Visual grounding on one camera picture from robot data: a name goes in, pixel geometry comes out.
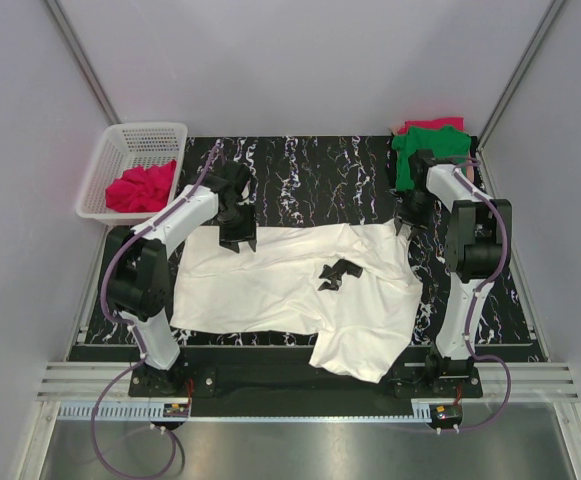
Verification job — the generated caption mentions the white printed t-shirt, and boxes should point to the white printed t-shirt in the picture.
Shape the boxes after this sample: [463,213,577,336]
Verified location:
[170,222,422,383]

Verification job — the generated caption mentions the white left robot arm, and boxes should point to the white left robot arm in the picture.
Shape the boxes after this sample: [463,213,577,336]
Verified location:
[100,161,257,372]

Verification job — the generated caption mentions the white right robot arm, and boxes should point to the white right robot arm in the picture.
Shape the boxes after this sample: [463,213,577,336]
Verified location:
[394,150,512,387]

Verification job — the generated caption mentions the folded peach t-shirt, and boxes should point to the folded peach t-shirt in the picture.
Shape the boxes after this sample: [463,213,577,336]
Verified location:
[461,159,479,183]

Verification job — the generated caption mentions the folded green t-shirt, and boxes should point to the folded green t-shirt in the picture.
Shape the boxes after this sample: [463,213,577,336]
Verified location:
[391,125,472,192]

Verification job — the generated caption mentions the folded red t-shirt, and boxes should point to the folded red t-shirt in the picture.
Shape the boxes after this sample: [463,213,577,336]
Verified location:
[392,117,464,135]

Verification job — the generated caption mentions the crumpled pink t-shirt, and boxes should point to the crumpled pink t-shirt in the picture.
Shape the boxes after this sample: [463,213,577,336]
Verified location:
[105,160,176,213]

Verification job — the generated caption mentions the left controller board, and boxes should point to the left controller board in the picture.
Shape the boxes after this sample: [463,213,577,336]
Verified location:
[163,403,190,418]

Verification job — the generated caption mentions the controller board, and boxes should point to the controller board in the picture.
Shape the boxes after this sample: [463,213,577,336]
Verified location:
[163,403,190,418]
[431,404,463,424]

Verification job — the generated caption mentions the right controller board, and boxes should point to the right controller board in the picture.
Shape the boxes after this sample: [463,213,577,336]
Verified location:
[431,404,463,424]

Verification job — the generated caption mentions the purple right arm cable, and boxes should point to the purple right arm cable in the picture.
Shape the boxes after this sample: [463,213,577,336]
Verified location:
[384,157,514,434]

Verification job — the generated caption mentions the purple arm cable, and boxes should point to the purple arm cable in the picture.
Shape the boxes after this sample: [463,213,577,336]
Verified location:
[384,157,514,434]
[91,144,226,475]

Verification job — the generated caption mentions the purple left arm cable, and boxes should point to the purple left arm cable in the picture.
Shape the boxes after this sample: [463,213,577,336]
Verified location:
[91,144,226,475]

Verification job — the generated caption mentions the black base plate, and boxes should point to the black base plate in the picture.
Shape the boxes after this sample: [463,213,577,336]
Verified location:
[129,346,483,419]

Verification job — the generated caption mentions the aluminium rail frame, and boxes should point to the aluminium rail frame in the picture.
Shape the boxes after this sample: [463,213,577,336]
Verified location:
[18,350,581,479]

